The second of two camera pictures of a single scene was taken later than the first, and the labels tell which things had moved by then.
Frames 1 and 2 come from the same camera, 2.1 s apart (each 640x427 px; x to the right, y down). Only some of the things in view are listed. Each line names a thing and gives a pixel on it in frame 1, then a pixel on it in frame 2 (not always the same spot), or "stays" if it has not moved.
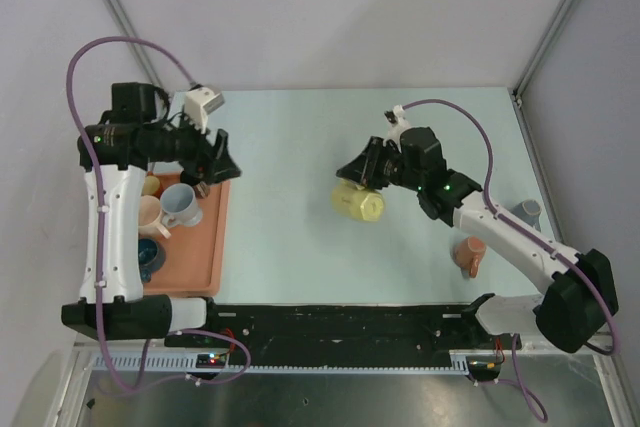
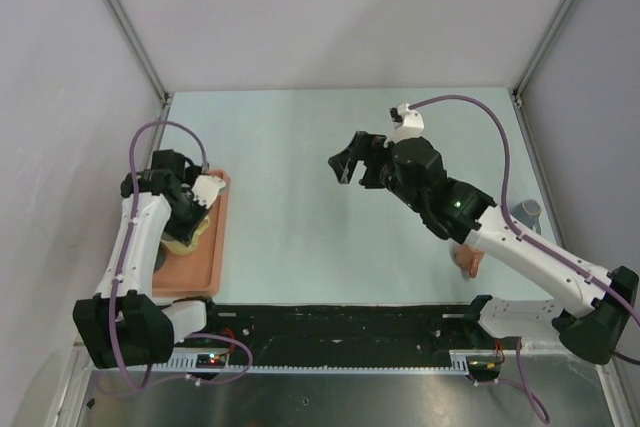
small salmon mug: (468, 252) stays
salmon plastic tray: (195, 255) stays
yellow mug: (365, 204) -> (178, 247)
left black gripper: (212, 163) -> (185, 233)
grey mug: (529, 210) stays
